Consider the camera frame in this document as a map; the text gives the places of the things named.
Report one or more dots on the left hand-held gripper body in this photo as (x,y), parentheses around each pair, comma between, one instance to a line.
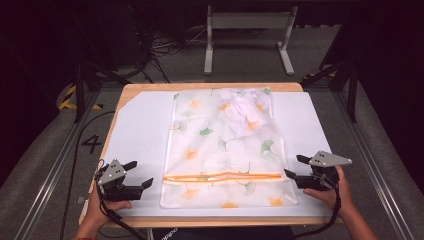
(116,191)

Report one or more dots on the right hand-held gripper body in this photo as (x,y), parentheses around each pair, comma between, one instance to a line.
(320,173)

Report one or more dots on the leaf print mesh laundry bag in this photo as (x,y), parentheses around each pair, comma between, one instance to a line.
(213,156)

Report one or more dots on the person's right hand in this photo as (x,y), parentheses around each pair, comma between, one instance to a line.
(335,198)

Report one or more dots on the person's left hand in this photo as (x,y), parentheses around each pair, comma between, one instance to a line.
(96,213)

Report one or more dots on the white board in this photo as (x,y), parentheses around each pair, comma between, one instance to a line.
(140,133)

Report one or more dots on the wooden table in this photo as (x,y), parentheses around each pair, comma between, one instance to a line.
(213,222)

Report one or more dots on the white garment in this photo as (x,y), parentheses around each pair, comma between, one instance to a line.
(241,111)

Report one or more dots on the black metal stand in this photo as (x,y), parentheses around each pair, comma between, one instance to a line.
(351,86)
(80,86)

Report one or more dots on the yellow black hazard tape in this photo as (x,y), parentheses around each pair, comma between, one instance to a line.
(68,98)

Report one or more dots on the white metal stand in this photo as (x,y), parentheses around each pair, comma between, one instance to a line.
(250,21)

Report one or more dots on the aluminium rail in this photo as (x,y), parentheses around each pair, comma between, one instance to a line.
(50,173)
(373,166)

